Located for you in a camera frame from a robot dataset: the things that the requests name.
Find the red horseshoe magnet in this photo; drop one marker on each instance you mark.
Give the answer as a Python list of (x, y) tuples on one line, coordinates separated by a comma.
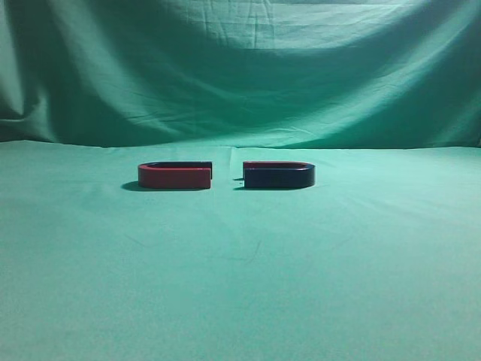
[(175, 175)]

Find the green cloth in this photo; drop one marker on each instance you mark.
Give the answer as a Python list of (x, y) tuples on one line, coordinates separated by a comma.
[(378, 260)]

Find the blue horseshoe magnet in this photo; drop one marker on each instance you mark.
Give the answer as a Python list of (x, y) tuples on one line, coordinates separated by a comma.
[(276, 174)]

